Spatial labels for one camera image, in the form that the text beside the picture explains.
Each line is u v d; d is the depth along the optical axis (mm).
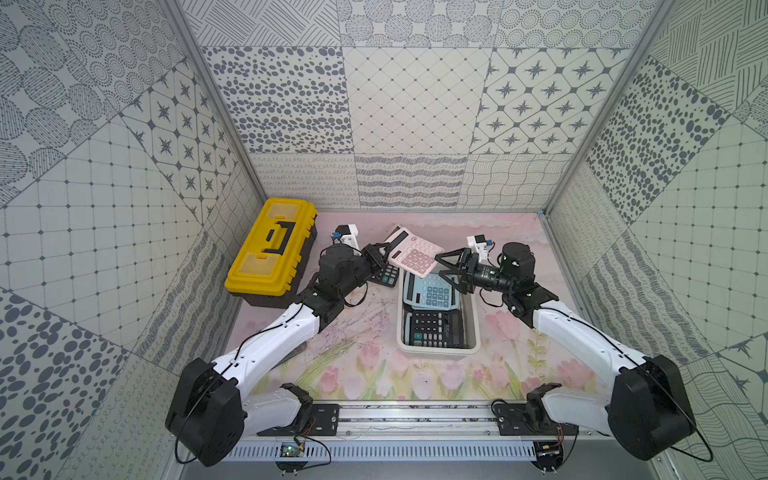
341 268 579
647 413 404
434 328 832
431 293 881
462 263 675
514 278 623
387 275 1007
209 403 390
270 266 839
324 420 734
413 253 753
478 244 747
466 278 690
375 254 673
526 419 725
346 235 709
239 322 929
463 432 732
